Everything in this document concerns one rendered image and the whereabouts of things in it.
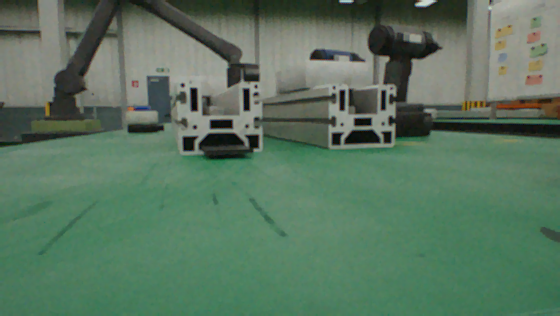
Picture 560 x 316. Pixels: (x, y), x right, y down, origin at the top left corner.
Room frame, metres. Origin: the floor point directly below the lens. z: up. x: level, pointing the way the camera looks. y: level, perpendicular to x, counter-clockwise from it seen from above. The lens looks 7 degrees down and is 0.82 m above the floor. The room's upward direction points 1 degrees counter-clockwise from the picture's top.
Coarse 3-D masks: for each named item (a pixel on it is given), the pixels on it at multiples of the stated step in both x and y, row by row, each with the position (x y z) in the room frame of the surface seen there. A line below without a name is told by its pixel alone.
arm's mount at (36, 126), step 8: (96, 120) 1.34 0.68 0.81; (32, 128) 1.16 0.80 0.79; (40, 128) 1.17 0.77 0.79; (48, 128) 1.17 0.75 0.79; (56, 128) 1.18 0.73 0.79; (64, 128) 1.18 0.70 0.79; (72, 128) 1.18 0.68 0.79; (80, 128) 1.19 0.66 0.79; (88, 128) 1.22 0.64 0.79; (96, 128) 1.30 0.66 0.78
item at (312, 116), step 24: (288, 96) 0.63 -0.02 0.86; (312, 96) 0.53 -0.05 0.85; (336, 96) 0.48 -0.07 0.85; (360, 96) 0.54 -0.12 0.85; (384, 96) 0.50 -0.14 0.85; (264, 120) 0.83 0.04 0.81; (288, 120) 0.67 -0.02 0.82; (312, 120) 0.56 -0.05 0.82; (336, 120) 0.48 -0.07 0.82; (360, 120) 0.52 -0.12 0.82; (384, 120) 0.50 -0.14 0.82; (312, 144) 0.53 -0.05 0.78; (336, 144) 0.49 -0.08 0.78; (360, 144) 0.49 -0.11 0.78; (384, 144) 0.50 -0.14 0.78
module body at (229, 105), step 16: (176, 96) 0.46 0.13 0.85; (192, 96) 0.52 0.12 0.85; (224, 96) 0.55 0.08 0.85; (240, 96) 0.44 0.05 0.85; (256, 96) 0.47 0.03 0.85; (176, 112) 0.46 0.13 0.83; (192, 112) 0.42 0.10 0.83; (208, 112) 0.47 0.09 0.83; (224, 112) 0.56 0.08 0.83; (240, 112) 0.44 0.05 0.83; (256, 112) 0.45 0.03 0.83; (176, 128) 0.50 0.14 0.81; (192, 128) 0.42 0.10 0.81; (208, 128) 0.43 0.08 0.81; (224, 128) 0.45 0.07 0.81; (240, 128) 0.44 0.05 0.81; (256, 128) 0.46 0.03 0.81; (192, 144) 0.47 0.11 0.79; (256, 144) 0.46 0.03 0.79
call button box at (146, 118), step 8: (128, 112) 1.00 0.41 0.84; (136, 112) 1.00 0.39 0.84; (144, 112) 1.01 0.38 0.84; (152, 112) 1.01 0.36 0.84; (128, 120) 1.00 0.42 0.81; (136, 120) 1.00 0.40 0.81; (144, 120) 1.01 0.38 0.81; (152, 120) 1.01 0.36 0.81; (128, 128) 1.00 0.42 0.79; (136, 128) 1.00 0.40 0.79; (144, 128) 1.01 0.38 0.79; (152, 128) 1.01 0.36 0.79; (160, 128) 1.05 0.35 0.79
